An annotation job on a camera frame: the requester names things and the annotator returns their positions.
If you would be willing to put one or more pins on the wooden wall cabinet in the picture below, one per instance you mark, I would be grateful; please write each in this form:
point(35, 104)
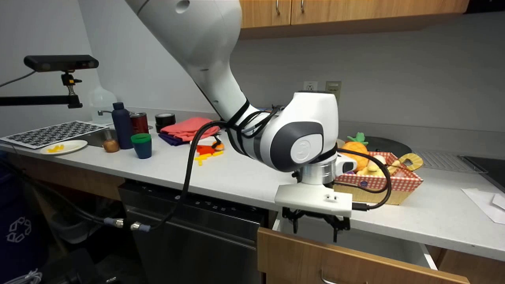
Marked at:
point(368, 10)

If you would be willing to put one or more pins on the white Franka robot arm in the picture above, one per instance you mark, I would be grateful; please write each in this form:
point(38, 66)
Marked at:
point(210, 42)

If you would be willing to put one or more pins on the metal faucet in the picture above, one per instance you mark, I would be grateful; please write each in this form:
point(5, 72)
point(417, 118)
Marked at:
point(105, 113)

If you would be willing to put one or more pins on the yellow toy fry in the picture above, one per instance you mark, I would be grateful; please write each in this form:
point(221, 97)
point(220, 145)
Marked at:
point(203, 159)

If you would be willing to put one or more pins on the blue recycling bin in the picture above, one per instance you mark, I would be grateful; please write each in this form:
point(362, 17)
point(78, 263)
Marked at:
point(18, 238)

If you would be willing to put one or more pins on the yellow plastic toy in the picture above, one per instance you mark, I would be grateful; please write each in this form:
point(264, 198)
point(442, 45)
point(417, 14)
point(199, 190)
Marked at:
point(408, 162)

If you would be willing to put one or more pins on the blue cup green rim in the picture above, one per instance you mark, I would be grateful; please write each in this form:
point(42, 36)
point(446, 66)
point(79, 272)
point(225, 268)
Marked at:
point(141, 149)

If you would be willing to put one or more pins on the orange yellow toy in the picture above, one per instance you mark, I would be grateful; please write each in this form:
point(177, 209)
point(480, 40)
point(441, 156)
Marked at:
point(209, 149)

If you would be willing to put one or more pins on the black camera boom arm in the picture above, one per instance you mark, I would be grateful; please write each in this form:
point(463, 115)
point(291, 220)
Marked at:
point(32, 100)

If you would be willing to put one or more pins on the wooden base cabinet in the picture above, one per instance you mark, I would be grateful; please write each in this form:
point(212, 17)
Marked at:
point(113, 187)
point(479, 274)

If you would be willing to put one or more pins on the black stereo camera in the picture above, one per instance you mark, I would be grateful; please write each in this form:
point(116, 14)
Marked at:
point(60, 64)

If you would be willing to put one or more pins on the purple folded cloth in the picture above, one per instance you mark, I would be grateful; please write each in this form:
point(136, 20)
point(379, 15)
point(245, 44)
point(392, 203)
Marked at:
point(169, 140)

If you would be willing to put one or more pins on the black cooktop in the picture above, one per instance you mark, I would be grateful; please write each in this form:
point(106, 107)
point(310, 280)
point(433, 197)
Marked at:
point(491, 168)

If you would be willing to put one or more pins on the white plate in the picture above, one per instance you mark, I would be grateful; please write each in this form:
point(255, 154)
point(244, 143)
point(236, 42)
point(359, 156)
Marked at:
point(75, 148)

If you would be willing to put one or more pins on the beige light switch plate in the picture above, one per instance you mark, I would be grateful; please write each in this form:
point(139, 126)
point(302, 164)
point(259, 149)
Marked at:
point(332, 88)

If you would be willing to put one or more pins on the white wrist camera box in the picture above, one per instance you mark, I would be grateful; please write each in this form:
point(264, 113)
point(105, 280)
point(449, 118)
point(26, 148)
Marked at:
point(310, 200)

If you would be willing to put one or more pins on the black frying pan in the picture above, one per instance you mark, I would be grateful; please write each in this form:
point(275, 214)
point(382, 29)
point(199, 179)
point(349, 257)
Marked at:
point(389, 145)

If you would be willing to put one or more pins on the black dishwasher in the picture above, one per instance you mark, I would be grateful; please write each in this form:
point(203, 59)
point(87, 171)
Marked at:
point(199, 247)

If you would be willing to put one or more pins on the brown toy ball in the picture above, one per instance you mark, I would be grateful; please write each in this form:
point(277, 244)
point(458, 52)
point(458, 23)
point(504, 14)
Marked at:
point(111, 146)

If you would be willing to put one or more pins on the grey dish drying rack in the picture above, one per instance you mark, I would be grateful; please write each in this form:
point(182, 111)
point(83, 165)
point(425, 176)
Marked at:
point(48, 135)

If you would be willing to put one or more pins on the yellow toy food piece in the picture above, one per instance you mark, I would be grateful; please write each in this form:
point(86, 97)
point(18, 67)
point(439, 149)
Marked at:
point(56, 149)

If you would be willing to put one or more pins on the white paper sheet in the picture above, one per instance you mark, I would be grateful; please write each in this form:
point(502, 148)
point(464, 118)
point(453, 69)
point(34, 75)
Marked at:
point(482, 203)

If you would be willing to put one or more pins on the red checkered basket box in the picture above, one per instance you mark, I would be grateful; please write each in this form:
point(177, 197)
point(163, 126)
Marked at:
point(389, 184)

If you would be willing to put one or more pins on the red and orange cloth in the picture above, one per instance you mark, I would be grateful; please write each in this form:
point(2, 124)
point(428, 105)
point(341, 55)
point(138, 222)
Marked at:
point(190, 129)

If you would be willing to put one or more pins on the black round tin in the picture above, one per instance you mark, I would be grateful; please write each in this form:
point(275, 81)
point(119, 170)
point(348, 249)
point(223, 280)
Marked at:
point(166, 123)

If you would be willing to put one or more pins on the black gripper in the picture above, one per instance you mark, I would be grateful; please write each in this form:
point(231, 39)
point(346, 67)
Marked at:
point(316, 216)

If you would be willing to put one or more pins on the blue bottle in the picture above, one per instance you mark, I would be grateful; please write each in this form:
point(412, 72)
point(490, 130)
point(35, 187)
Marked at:
point(122, 129)

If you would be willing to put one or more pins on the white wall outlet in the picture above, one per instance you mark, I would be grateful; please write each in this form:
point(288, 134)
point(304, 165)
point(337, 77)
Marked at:
point(310, 86)

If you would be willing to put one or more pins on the orange pineapple plushy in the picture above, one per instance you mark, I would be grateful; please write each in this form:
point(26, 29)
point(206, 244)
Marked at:
point(357, 151)

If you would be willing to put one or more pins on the metal sink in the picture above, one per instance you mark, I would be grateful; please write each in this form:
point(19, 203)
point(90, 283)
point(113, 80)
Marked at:
point(97, 138)

